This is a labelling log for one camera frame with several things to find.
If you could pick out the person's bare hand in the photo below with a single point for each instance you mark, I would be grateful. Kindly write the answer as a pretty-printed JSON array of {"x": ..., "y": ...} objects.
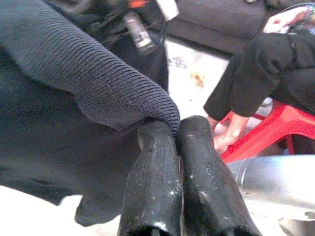
[
  {"x": 283, "y": 20},
  {"x": 231, "y": 132}
]

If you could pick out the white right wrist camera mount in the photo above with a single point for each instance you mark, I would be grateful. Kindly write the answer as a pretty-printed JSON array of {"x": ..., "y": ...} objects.
[{"x": 168, "y": 8}]

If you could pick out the brown fabric sofa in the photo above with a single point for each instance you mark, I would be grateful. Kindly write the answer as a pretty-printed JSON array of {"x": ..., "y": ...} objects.
[{"x": 221, "y": 24}]

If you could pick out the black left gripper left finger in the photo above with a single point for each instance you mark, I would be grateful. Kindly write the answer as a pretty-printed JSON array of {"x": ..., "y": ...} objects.
[{"x": 152, "y": 184}]

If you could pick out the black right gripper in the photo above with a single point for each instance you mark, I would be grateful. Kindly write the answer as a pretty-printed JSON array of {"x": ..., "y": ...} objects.
[{"x": 110, "y": 27}]

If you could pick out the red plastic stool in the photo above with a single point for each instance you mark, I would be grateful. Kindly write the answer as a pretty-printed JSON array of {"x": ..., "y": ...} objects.
[{"x": 278, "y": 125}]

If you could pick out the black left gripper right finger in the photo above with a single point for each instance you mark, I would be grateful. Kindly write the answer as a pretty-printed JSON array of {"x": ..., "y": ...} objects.
[{"x": 209, "y": 191}]

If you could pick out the black ribbed garment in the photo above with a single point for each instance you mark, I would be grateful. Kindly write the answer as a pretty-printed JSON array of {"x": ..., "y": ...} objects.
[{"x": 61, "y": 123}]

